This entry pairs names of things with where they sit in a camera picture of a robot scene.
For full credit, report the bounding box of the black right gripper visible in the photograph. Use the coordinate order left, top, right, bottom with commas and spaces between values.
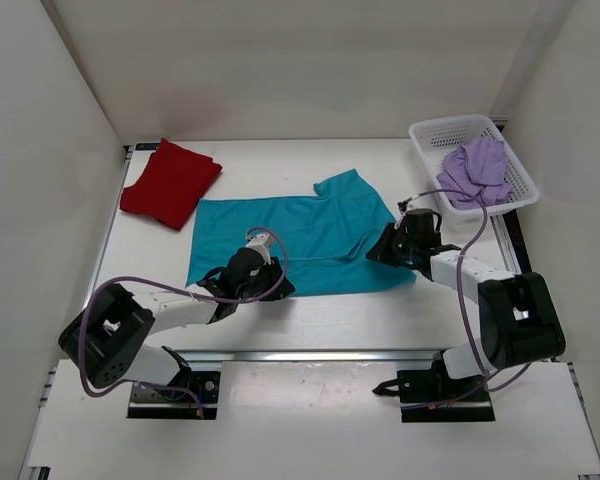
366, 224, 418, 269

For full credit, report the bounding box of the teal t shirt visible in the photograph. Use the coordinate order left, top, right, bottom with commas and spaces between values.
186, 170, 416, 296

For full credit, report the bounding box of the red t shirt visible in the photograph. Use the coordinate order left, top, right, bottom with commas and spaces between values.
119, 138, 223, 231

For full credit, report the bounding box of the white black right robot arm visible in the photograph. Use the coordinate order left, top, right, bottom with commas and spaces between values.
366, 209, 566, 409

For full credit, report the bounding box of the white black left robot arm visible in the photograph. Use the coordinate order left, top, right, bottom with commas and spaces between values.
58, 246, 295, 401

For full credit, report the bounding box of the white plastic basket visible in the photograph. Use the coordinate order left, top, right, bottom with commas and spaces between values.
409, 114, 539, 224

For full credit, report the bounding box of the lilac t shirt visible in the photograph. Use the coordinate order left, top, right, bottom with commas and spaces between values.
437, 137, 511, 210

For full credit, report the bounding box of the blue label sticker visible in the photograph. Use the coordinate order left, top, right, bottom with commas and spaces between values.
134, 142, 160, 151

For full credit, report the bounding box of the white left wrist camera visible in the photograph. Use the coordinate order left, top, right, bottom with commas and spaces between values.
246, 231, 274, 265

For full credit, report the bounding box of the aluminium table rail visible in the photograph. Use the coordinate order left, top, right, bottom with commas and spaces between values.
178, 349, 436, 363

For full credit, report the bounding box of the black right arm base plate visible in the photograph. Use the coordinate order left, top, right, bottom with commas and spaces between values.
372, 361, 496, 423

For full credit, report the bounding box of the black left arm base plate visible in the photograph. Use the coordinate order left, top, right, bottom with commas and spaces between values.
127, 363, 221, 421

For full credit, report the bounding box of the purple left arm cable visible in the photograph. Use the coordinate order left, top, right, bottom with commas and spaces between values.
77, 227, 290, 417

